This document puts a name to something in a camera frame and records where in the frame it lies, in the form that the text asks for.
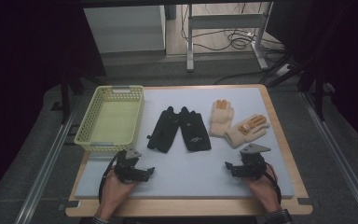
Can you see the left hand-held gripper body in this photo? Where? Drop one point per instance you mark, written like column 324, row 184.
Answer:
column 127, row 168

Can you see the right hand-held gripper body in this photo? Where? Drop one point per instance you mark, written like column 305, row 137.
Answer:
column 253, row 165

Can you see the person's right hand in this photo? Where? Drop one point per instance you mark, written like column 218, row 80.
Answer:
column 262, row 189

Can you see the person's left hand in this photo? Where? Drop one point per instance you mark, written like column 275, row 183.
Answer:
column 115, row 193

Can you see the beige knit glove with tag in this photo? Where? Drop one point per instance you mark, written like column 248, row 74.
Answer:
column 245, row 132

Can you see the wooden table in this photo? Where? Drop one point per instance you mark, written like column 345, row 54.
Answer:
column 167, row 209

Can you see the pale green plastic basket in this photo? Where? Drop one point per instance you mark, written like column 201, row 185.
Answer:
column 112, row 123

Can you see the black glove with logo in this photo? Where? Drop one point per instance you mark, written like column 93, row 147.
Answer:
column 194, row 130

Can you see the black metal stand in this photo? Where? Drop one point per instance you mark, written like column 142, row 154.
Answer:
column 65, row 99

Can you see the white power strip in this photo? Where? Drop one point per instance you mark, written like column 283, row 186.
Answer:
column 284, row 70

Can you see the white cabinet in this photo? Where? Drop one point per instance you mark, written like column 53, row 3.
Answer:
column 124, row 28

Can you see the dark curtain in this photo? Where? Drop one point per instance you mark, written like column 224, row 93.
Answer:
column 28, row 46
column 348, row 56

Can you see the aluminium floor rail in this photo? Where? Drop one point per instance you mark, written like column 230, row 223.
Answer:
column 48, row 161
column 338, row 158

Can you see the white metal desk frame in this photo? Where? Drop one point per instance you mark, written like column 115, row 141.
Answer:
column 227, row 21

